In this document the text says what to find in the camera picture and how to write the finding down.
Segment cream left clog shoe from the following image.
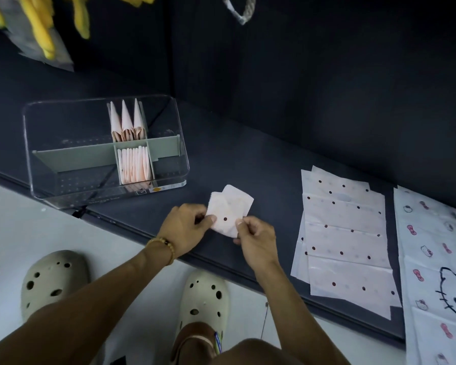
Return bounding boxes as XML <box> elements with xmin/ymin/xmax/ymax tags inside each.
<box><xmin>21</xmin><ymin>249</ymin><xmax>91</xmax><ymax>322</ymax></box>

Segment cream clog shoe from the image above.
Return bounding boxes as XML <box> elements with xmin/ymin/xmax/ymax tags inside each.
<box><xmin>171</xmin><ymin>269</ymin><xmax>230</xmax><ymax>363</ymax></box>
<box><xmin>21</xmin><ymin>249</ymin><xmax>91</xmax><ymax>322</ymax></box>

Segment person's left hand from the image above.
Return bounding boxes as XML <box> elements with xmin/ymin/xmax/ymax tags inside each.
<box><xmin>156</xmin><ymin>203</ymin><xmax>218</xmax><ymax>260</ymax></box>

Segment person's right hand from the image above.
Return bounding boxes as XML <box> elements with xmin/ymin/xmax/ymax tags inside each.
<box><xmin>234</xmin><ymin>215</ymin><xmax>281</xmax><ymax>273</ymax></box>

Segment dark blue sofa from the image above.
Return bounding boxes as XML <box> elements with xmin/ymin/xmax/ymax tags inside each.
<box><xmin>0</xmin><ymin>0</ymin><xmax>456</xmax><ymax>346</ymax></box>

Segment person's right forearm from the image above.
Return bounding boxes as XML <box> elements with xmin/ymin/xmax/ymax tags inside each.
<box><xmin>256</xmin><ymin>262</ymin><xmax>352</xmax><ymax>365</ymax></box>

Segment grey plush toy yellow feet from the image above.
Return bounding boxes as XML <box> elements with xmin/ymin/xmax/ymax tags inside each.
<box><xmin>0</xmin><ymin>0</ymin><xmax>159</xmax><ymax>60</ymax></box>

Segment brown bead bracelet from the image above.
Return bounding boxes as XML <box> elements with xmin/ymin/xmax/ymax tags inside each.
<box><xmin>145</xmin><ymin>237</ymin><xmax>175</xmax><ymax>266</ymax></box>

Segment stack of polka dot bags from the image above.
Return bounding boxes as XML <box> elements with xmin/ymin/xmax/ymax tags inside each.
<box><xmin>290</xmin><ymin>166</ymin><xmax>403</xmax><ymax>321</ymax></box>

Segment cream right clog shoe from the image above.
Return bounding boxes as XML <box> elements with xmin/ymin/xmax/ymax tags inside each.
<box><xmin>171</xmin><ymin>269</ymin><xmax>230</xmax><ymax>363</ymax></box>

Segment clear plastic organizer box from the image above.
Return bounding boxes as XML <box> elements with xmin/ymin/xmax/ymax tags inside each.
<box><xmin>22</xmin><ymin>94</ymin><xmax>191</xmax><ymax>209</ymax></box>

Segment person's left forearm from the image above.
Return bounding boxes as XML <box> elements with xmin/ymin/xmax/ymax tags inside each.
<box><xmin>0</xmin><ymin>243</ymin><xmax>174</xmax><ymax>365</ymax></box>

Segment person's right leg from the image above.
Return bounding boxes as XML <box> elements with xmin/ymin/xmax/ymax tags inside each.
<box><xmin>171</xmin><ymin>321</ymin><xmax>305</xmax><ymax>365</ymax></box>

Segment pink bags row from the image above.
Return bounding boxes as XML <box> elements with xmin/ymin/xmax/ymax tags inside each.
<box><xmin>143</xmin><ymin>146</ymin><xmax>155</xmax><ymax>182</ymax></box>

